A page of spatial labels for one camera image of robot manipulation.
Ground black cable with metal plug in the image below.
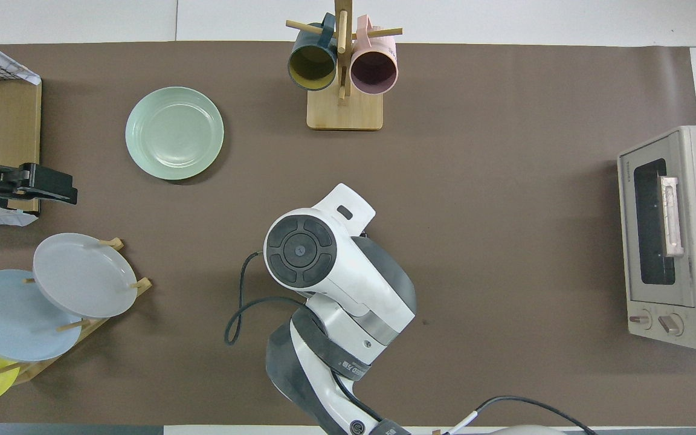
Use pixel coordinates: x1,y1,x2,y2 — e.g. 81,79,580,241
433,396,596,435

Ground wooden plate rack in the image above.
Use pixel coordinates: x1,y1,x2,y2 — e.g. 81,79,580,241
0,237,153,387

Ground grey plate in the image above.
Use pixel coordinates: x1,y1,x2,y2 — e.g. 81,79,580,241
33,233,138,319

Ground wooden mug tree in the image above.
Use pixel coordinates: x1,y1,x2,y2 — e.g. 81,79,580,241
286,0,403,131

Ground mint green plate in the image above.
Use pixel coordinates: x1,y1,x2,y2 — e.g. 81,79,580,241
125,86,225,181

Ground brown table mat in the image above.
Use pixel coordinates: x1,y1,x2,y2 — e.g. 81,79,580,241
0,41,696,427

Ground pink ribbed mug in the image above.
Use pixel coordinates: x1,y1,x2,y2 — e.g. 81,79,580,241
350,15,398,95

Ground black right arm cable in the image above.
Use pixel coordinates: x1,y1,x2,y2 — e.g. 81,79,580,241
224,251,309,347

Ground light blue plate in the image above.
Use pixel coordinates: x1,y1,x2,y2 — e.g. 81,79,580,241
0,269,83,362

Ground dark teal mug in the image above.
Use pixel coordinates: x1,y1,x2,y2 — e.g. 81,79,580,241
288,13,340,92

